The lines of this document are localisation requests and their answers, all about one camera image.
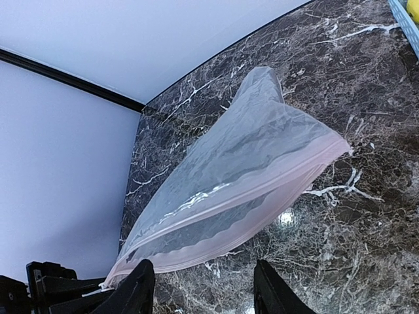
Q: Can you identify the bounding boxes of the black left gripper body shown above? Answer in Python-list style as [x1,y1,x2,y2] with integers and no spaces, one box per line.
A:
[1,261,113,313]

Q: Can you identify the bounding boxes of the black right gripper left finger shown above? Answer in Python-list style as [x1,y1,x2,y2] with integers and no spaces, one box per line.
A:
[91,259,155,313]

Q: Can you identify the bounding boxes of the white zipper slider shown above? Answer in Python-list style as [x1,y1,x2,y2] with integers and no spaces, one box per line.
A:
[99,283,109,292]

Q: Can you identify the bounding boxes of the light blue perforated basket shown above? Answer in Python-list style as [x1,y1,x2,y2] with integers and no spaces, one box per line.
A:
[388,0,418,57]

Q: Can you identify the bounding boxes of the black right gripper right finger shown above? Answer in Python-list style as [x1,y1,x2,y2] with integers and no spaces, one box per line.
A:
[253,260,316,314]

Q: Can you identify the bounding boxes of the black frame post left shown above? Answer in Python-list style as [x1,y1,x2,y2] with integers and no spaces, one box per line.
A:
[1,49,146,113]

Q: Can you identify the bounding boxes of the clear zip top bag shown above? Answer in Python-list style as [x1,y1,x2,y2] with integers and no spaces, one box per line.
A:
[103,67,350,290]

